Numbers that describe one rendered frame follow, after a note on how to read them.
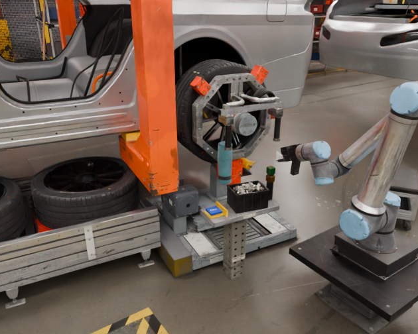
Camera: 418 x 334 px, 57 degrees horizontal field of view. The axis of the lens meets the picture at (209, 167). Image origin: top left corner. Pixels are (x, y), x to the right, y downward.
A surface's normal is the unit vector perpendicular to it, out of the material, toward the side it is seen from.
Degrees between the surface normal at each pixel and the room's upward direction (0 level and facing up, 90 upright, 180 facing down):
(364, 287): 0
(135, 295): 0
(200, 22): 90
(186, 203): 90
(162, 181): 90
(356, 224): 93
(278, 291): 0
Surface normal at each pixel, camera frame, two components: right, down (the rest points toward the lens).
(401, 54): -0.56, 0.32
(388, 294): 0.00, -0.92
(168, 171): 0.46, 0.35
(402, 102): -0.76, 0.11
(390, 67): -0.65, 0.57
